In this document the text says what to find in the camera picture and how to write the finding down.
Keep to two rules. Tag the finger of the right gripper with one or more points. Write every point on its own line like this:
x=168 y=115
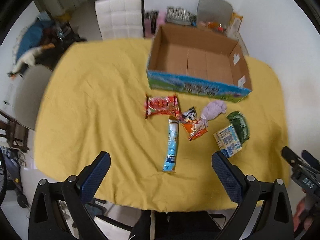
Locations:
x=311 y=160
x=290 y=157

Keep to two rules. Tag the orange panda snack packet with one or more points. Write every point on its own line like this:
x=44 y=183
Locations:
x=193 y=125

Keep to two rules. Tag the green snack packet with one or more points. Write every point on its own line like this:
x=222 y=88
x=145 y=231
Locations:
x=238 y=120

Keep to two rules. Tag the grey chair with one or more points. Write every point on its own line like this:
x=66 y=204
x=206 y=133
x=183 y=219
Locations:
x=216 y=11

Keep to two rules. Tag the lilac fluffy towel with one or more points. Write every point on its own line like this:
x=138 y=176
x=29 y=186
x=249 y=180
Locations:
x=213 y=110

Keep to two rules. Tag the orange white bag on chair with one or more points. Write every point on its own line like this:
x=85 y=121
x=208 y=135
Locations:
x=234 y=25

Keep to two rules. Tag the blue cushion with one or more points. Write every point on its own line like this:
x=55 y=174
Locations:
x=32 y=37

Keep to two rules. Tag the yellow tablecloth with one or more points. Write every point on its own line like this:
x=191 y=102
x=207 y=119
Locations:
x=95 y=102

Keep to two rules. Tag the light blue long packet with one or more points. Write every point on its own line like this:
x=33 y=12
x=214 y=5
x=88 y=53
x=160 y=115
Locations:
x=170 y=160

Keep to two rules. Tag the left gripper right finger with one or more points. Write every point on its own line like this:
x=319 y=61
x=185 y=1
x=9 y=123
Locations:
x=275 y=217

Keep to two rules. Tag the white goose plush toy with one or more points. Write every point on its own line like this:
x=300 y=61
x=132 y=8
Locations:
x=29 y=58

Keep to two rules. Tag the white padded chair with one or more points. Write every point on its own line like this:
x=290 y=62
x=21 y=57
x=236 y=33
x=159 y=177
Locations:
x=120 y=18

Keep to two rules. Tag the person's hand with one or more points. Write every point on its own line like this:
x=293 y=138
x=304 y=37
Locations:
x=306 y=212

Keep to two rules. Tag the cardboard box with milk print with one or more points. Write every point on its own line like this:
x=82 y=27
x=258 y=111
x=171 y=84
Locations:
x=198 y=62

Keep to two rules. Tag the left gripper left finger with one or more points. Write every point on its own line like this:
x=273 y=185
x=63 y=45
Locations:
x=46 y=219

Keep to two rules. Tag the pink suitcase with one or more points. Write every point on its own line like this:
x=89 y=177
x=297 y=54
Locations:
x=152 y=20

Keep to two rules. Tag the red snack packet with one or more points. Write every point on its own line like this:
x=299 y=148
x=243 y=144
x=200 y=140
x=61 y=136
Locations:
x=167 y=105

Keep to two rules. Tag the black white patterned bag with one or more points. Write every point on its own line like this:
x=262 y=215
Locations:
x=180 y=16

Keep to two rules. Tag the cream blue tissue pack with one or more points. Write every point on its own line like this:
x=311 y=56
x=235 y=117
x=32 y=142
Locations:
x=228 y=141

